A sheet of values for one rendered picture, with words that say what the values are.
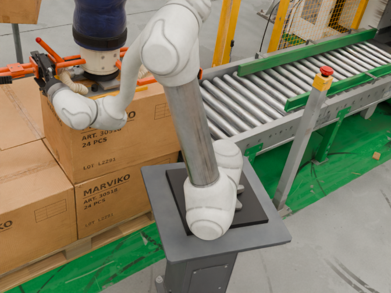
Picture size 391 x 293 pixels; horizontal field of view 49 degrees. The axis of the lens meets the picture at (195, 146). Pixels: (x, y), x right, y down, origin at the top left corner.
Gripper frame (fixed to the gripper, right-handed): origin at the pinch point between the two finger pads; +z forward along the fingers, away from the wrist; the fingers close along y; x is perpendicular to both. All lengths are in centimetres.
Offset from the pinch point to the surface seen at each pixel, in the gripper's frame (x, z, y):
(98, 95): 20.1, -12.9, 11.4
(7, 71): -11.2, 1.9, 0.2
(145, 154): 42, -20, 49
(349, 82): 205, -23, 48
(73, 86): 10.3, -10.2, 6.0
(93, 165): 15, -18, 46
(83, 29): 18.5, -4.5, -14.9
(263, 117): 127, -19, 55
